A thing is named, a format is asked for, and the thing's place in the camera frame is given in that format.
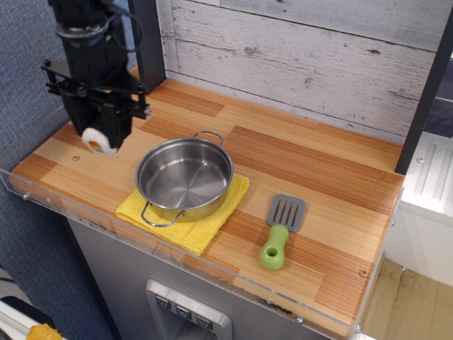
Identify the stainless steel pot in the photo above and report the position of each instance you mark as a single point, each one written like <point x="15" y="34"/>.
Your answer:
<point x="184" y="179"/>

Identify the grey toy fridge cabinet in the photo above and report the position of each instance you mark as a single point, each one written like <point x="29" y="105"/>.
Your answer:
<point x="121" y="272"/>

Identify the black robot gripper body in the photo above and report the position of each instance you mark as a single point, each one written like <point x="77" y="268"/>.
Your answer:
<point x="95" y="71"/>

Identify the black left frame post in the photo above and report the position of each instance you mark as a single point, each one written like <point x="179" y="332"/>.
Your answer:
<point x="150" y="57"/>

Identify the black right frame post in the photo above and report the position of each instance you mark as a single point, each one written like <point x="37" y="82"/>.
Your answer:
<point x="431" y="87"/>

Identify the black frame post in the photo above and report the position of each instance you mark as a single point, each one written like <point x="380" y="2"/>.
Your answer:
<point x="150" y="57"/>
<point x="431" y="87"/>

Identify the yellow object bottom left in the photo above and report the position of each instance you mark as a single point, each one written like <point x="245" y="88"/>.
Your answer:
<point x="43" y="332"/>

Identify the clear acrylic table guard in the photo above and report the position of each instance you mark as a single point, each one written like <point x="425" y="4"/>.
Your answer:
<point x="347" y="180"/>

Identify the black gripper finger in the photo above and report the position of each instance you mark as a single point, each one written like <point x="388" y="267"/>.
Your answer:
<point x="83" y="114"/>
<point x="116" y="123"/>

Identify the white ribbed side counter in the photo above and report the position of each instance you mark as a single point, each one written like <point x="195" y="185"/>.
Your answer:
<point x="428" y="183"/>

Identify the grey spatula green handle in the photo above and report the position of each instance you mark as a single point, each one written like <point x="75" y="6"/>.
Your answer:
<point x="285" y="216"/>

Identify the silver dispenser button panel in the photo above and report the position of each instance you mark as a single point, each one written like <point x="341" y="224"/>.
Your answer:
<point x="179" y="316"/>

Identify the yellow cloth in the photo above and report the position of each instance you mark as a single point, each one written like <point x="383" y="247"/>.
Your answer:
<point x="192" y="236"/>

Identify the plush sushi roll toy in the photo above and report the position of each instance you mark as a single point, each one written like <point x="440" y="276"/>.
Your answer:
<point x="97" y="142"/>

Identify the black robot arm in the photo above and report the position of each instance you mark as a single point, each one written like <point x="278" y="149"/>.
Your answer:
<point x="77" y="20"/>

